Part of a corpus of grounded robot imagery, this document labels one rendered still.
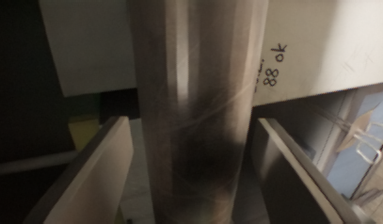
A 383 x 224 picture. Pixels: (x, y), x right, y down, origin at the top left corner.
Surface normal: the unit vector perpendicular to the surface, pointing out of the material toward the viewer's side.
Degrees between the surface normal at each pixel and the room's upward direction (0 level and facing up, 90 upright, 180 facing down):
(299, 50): 90
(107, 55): 90
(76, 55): 90
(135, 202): 90
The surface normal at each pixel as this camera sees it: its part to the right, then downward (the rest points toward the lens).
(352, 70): 0.36, 0.46
